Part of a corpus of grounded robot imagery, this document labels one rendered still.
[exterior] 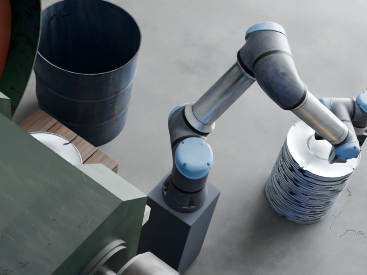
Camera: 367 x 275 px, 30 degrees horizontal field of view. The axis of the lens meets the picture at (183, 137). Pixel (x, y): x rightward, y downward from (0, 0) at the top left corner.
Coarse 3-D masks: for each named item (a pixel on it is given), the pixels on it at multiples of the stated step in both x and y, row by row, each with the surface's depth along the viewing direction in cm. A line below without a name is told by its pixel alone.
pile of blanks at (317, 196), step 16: (288, 160) 261; (272, 176) 278; (288, 176) 266; (304, 176) 257; (272, 192) 280; (288, 192) 270; (304, 192) 264; (320, 192) 262; (336, 192) 268; (288, 208) 275; (304, 208) 271; (320, 208) 272
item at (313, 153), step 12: (300, 120) 269; (288, 132) 264; (300, 132) 266; (312, 132) 266; (288, 144) 261; (300, 144) 262; (312, 144) 262; (324, 144) 263; (300, 156) 258; (312, 156) 259; (324, 156) 259; (312, 168) 256; (324, 168) 256; (336, 168) 257; (348, 168) 258
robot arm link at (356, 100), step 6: (360, 96) 219; (366, 96) 219; (354, 102) 226; (360, 102) 218; (366, 102) 218; (360, 108) 219; (366, 108) 218; (360, 114) 220; (366, 114) 219; (354, 120) 222; (360, 120) 222; (366, 120) 222; (354, 126) 225; (360, 126) 224; (366, 126) 226
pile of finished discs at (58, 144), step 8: (40, 136) 243; (48, 136) 243; (56, 136) 244; (48, 144) 241; (56, 144) 242; (64, 144) 243; (72, 144) 242; (56, 152) 239; (64, 152) 240; (72, 152) 240; (72, 160) 238; (80, 160) 239
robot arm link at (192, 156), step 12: (180, 144) 210; (192, 144) 211; (204, 144) 212; (180, 156) 208; (192, 156) 209; (204, 156) 209; (180, 168) 209; (192, 168) 207; (204, 168) 208; (180, 180) 213; (192, 180) 211; (204, 180) 214
